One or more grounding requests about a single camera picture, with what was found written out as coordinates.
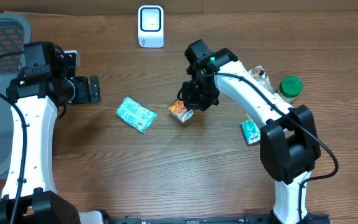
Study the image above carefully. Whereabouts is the green lid jar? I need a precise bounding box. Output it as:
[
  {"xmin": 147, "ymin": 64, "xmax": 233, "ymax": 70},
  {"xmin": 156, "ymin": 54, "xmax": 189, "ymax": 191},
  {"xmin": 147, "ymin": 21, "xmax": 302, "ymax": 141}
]
[{"xmin": 277, "ymin": 76, "xmax": 303, "ymax": 103}]

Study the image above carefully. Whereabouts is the brown white snack pouch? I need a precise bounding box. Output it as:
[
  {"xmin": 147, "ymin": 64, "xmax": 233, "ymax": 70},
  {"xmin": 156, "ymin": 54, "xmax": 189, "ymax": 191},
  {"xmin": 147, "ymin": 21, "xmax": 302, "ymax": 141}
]
[{"xmin": 248, "ymin": 65, "xmax": 274, "ymax": 94}]

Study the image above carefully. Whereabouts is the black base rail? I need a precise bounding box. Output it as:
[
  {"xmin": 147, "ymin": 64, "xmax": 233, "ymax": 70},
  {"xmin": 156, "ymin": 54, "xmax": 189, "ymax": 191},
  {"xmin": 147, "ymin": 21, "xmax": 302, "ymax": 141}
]
[{"xmin": 79, "ymin": 211, "xmax": 331, "ymax": 224}]

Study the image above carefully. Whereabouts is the orange snack packet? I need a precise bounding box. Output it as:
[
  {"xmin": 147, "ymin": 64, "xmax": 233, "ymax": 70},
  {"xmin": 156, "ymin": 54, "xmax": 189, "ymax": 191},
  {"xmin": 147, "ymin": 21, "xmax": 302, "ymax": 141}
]
[{"xmin": 168, "ymin": 100, "xmax": 194, "ymax": 123}]

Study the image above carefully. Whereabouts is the small teal packet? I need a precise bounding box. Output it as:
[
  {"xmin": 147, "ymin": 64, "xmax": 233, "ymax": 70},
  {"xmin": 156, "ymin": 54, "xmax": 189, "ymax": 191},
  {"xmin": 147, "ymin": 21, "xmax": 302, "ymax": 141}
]
[{"xmin": 241, "ymin": 119, "xmax": 260, "ymax": 145}]

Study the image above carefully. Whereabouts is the teal tissue pack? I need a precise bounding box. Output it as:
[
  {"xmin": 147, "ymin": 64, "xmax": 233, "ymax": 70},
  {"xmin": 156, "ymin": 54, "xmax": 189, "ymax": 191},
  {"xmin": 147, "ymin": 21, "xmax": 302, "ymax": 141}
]
[{"xmin": 116, "ymin": 96, "xmax": 157, "ymax": 133}]

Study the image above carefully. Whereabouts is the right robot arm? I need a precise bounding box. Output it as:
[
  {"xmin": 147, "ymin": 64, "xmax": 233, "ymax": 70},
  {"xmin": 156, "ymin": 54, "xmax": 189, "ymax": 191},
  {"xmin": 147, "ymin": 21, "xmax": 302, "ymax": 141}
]
[{"xmin": 178, "ymin": 40, "xmax": 321, "ymax": 223}]

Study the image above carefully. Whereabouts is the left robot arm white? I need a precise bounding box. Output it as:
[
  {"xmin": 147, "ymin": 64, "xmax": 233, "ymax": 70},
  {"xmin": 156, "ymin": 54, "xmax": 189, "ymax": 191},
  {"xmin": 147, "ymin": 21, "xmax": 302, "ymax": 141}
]
[{"xmin": 0, "ymin": 70, "xmax": 104, "ymax": 223}]

